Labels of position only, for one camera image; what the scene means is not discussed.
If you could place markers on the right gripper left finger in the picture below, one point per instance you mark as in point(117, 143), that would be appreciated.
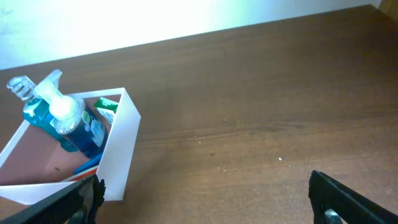
point(77, 203)

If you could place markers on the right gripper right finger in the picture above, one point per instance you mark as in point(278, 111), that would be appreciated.
point(333, 202)

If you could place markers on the green red toothpaste tube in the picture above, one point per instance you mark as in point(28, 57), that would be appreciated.
point(82, 174)

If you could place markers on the blue disposable razor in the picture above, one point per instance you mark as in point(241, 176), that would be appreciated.
point(89, 164)

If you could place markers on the green white soap box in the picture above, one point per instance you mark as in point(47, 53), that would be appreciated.
point(107, 108)

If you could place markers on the blue mouthwash bottle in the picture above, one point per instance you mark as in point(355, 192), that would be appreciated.
point(36, 110)

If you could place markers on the white square cardboard box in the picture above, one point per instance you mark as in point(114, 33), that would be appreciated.
point(34, 166)

